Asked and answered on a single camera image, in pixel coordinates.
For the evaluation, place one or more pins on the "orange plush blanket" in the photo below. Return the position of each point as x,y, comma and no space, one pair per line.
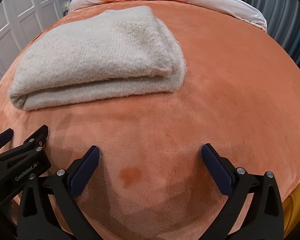
241,94

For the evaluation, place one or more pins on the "white pillow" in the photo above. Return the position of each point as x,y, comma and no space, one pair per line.
236,8

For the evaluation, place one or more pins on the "mustard yellow garment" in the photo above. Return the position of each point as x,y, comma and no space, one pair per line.
291,211

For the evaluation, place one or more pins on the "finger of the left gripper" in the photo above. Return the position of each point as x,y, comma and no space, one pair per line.
5,137
39,137

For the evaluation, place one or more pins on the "white wardrobe doors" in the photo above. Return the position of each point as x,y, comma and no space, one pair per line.
21,21

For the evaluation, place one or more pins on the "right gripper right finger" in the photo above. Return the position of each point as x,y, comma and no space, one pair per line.
253,209

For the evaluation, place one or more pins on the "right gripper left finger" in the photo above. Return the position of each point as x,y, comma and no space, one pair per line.
48,209

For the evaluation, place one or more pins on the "cream knitted garment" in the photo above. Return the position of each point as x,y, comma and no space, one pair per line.
114,54

